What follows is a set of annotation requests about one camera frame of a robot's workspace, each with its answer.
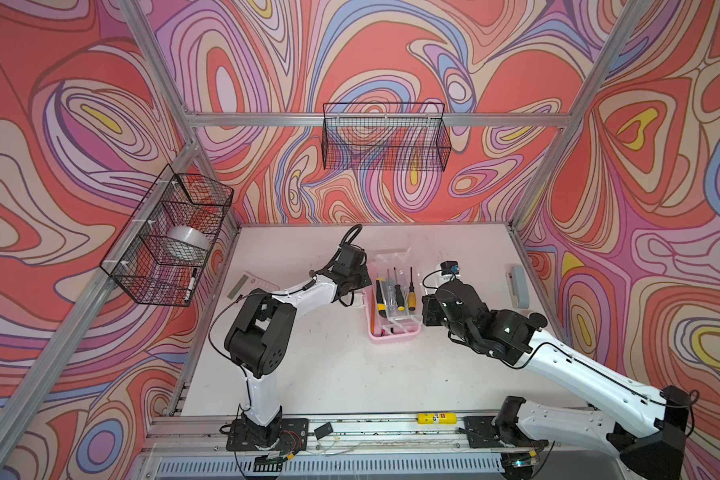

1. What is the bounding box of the black yellow utility knife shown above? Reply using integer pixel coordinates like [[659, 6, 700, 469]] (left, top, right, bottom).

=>
[[375, 278, 387, 318]]

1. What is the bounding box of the yellow handle screwdriver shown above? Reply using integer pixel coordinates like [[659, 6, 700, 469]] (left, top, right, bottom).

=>
[[407, 267, 417, 313]]

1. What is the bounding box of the clear handle screwdriver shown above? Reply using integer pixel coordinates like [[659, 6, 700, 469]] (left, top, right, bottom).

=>
[[385, 270, 397, 318]]

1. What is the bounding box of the black wire basket back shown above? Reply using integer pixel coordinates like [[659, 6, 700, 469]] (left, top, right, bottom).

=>
[[321, 100, 452, 172]]

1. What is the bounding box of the blue grey stapler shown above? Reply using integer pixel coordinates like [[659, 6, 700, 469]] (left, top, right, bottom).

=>
[[507, 265, 530, 310]]

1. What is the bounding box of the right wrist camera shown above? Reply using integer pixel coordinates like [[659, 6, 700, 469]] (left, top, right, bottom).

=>
[[440, 260, 460, 281]]

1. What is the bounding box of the black wire basket left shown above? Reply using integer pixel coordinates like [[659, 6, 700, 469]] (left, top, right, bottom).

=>
[[99, 166, 234, 307]]

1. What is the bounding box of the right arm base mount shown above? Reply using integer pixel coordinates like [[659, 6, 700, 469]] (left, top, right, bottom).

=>
[[457, 416, 549, 450]]

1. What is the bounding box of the silver tape roll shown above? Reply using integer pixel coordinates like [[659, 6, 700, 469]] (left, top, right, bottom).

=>
[[167, 225, 210, 250]]

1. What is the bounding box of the black wire basket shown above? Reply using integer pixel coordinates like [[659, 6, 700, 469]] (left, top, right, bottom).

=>
[[99, 166, 234, 307], [321, 100, 452, 172]]

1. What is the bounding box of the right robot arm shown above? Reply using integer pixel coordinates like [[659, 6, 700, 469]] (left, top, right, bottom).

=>
[[423, 277, 694, 479]]

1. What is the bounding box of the pink plastic tool box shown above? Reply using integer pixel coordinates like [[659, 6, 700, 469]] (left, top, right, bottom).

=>
[[364, 248, 424, 345]]

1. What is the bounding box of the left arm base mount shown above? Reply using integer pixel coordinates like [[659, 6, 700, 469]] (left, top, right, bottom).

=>
[[219, 418, 309, 454]]

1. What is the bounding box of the pink round speaker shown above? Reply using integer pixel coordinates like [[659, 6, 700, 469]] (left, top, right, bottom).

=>
[[528, 312, 548, 329]]

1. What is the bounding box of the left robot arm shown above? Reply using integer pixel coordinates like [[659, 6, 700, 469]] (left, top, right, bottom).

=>
[[223, 224, 371, 436]]

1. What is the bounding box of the yellow label tag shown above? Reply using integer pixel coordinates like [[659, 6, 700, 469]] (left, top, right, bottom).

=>
[[417, 412, 458, 425]]

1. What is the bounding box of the pink calculator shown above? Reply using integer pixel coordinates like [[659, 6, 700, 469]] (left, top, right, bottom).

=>
[[227, 271, 280, 301]]

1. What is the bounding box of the black yellow phillips screwdriver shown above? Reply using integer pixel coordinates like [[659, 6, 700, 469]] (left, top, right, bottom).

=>
[[393, 268, 406, 312]]

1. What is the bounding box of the black marker in basket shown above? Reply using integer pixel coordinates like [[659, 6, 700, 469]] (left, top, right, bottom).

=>
[[184, 267, 198, 304]]

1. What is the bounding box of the aluminium front rail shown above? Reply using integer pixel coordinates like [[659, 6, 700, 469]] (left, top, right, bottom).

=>
[[141, 401, 618, 455]]

